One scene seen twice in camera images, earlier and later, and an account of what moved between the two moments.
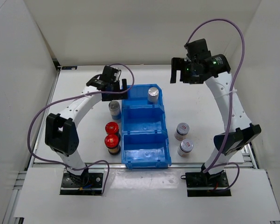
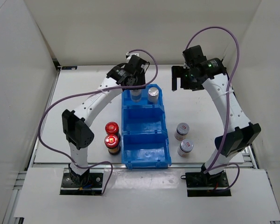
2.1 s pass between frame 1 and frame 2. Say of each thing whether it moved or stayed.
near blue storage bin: stayed
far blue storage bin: stayed
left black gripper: moved
